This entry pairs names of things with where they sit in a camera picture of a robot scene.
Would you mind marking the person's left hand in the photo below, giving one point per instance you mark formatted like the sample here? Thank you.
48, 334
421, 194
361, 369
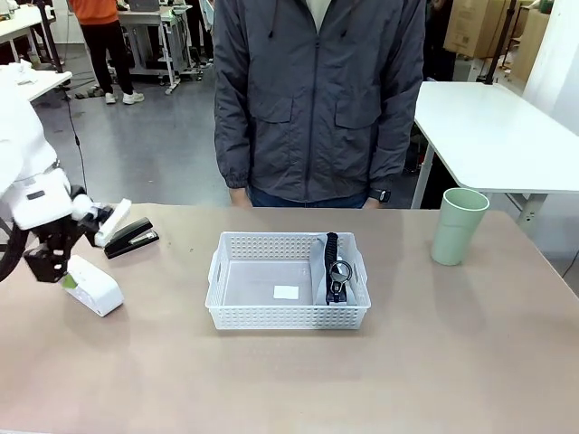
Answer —
373, 204

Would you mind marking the person in grey jacket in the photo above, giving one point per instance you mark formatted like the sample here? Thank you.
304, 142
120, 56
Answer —
316, 113

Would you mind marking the person in orange top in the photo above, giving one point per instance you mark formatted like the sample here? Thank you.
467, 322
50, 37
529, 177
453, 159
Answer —
104, 40

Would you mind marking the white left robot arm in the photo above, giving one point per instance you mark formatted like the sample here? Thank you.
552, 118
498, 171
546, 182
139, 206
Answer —
18, 135

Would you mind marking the large white side table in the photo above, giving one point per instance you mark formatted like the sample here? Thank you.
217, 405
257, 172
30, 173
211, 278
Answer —
488, 135

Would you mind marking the black stapler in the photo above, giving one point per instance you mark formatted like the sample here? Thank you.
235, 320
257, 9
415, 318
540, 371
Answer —
131, 237

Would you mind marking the white paper label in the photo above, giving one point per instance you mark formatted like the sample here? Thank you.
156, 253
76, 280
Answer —
286, 292

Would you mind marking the white wall panel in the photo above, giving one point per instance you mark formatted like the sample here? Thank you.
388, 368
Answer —
554, 59

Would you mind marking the black wrist watch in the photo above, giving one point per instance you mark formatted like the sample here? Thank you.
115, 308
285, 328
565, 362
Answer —
381, 195

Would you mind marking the black tripod pole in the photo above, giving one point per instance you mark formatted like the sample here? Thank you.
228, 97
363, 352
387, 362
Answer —
50, 36

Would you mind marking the white perforated plastic basket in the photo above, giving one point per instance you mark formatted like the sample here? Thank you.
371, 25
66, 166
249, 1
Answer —
235, 312

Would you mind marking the white desk with papers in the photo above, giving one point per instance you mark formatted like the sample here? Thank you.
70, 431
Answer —
43, 81

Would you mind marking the person's right hand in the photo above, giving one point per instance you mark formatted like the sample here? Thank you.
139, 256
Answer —
240, 197

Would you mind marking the white framed workbench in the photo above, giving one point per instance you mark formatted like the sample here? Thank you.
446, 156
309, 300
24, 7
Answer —
154, 27

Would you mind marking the person in dark trousers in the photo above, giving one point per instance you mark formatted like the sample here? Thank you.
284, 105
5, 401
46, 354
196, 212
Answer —
199, 31

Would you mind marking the black stand pole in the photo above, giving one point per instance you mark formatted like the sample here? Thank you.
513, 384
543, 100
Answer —
500, 40

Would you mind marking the pale green plastic cup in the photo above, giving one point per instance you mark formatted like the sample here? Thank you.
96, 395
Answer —
459, 226

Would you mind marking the white rectangular box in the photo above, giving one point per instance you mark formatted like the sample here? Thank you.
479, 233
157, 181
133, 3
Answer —
97, 289

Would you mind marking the brown cardboard box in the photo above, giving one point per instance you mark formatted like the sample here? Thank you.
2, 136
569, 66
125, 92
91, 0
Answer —
475, 27

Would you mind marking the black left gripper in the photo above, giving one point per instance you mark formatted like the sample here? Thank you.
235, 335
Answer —
56, 235

